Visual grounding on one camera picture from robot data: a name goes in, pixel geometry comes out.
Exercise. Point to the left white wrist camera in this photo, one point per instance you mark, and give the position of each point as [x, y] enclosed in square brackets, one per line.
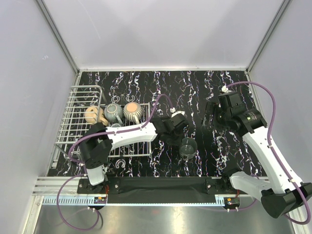
[174, 112]

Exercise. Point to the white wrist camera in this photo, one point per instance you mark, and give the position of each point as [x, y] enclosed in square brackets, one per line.
[174, 112]
[225, 91]

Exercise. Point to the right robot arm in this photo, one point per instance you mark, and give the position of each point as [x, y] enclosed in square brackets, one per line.
[284, 190]

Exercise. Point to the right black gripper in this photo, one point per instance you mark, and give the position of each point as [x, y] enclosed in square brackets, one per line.
[212, 108]

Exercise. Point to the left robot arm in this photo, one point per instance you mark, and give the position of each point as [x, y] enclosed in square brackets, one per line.
[97, 144]

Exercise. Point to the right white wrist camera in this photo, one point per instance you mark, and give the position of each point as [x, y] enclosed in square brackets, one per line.
[225, 91]

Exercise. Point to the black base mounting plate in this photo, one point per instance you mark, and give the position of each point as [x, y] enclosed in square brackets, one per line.
[117, 185]

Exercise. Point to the dark mug cream interior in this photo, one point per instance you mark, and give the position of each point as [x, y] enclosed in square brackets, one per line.
[116, 125]

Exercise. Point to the dark green cup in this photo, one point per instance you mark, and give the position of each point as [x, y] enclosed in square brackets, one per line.
[188, 148]

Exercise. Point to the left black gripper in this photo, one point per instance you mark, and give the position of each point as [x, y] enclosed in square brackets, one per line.
[171, 142]

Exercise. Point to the ribbed grey mug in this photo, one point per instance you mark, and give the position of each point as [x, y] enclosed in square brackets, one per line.
[133, 112]

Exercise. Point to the white slotted cable duct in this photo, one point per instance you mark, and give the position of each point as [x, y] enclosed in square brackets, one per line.
[74, 200]

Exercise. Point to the grey glazed mug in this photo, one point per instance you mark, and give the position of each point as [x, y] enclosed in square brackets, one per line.
[113, 112]

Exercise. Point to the tan ceramic mug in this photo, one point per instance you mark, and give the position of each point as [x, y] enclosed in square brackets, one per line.
[94, 114]

